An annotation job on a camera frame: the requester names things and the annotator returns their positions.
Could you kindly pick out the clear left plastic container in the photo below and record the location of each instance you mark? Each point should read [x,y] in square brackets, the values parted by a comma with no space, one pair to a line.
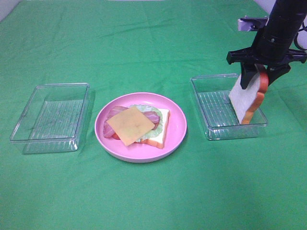
[53,119]

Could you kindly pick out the green lettuce leaf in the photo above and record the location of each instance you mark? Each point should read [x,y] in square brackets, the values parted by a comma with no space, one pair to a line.
[156,131]

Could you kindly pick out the pink bacon strip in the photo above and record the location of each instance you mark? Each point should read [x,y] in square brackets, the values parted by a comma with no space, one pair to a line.
[152,113]

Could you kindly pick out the pink round plate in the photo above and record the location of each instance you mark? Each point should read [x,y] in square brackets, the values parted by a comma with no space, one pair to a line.
[137,152]

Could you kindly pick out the green tablecloth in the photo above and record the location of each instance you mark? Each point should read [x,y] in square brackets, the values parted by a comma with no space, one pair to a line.
[119,47]

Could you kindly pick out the yellow cheese slice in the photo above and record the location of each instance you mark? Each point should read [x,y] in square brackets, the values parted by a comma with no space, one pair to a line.
[130,125]

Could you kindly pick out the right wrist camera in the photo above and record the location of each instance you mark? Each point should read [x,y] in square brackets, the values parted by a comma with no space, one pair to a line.
[251,23]

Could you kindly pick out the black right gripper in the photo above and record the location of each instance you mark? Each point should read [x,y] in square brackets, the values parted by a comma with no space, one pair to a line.
[271,44]

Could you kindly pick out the clear plastic container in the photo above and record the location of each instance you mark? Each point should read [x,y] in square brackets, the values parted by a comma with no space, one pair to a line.
[218,118]
[53,119]

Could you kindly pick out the white toast bread slice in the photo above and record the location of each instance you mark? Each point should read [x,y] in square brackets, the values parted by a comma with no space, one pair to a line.
[159,140]

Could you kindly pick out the clear right plastic container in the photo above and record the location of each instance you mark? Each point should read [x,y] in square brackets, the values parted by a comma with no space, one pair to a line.
[218,118]

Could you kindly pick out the wavy bacon strip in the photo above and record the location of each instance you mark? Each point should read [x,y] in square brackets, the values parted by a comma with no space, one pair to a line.
[108,130]

